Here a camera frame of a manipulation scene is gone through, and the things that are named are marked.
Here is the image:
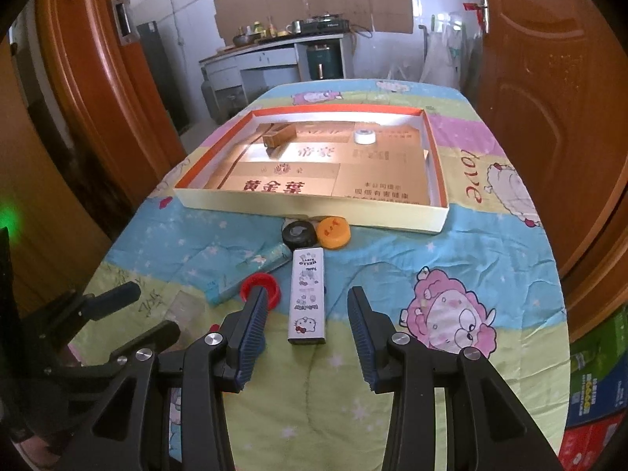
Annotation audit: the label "red bottle cap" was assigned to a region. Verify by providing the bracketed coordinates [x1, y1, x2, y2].
[240, 275, 280, 311]

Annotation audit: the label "kitchen counter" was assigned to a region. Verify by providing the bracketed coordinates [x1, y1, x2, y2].
[199, 34, 354, 123]

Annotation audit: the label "cartoon printed blanket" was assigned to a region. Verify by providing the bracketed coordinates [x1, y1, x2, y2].
[69, 78, 572, 471]

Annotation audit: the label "brown door with latch plate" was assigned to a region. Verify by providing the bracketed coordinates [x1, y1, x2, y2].
[34, 0, 197, 217]

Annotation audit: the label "white cartoon print box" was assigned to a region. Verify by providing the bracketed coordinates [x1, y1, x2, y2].
[287, 249, 327, 347]

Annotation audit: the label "white plastic bags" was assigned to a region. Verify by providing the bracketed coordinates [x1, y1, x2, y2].
[422, 12, 479, 91]

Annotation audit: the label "green carton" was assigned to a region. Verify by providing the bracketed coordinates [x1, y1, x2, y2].
[569, 314, 628, 433]

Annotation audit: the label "large orange bottle cap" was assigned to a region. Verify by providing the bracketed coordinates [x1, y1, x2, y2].
[315, 216, 352, 250]

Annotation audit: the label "shallow white and orange box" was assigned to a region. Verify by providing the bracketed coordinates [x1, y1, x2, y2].
[174, 104, 449, 235]

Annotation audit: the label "teal flower print box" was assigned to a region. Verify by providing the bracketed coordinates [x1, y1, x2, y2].
[205, 243, 290, 305]

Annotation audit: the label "red carton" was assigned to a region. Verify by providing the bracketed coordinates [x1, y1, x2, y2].
[559, 412, 628, 471]

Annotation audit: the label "black bottle cap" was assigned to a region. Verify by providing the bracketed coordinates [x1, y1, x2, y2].
[281, 219, 319, 249]

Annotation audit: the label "small gold box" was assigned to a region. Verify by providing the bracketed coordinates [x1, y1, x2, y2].
[262, 125, 298, 150]

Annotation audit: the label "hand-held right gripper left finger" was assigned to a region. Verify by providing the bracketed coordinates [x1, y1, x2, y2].
[73, 287, 270, 471]

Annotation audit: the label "brown door with handle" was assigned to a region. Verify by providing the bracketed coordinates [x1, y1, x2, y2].
[473, 0, 628, 344]

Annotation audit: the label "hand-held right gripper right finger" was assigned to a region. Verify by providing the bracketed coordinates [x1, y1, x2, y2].
[347, 286, 565, 471]

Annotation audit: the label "black gas stove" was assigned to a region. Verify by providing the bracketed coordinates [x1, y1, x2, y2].
[299, 17, 350, 35]

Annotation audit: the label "dark green air fryer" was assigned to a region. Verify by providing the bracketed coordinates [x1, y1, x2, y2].
[307, 42, 343, 82]

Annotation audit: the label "grey cabinet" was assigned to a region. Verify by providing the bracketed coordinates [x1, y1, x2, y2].
[136, 21, 190, 133]

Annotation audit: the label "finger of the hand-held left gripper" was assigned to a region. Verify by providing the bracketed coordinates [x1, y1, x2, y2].
[78, 282, 142, 323]
[64, 320, 181, 370]

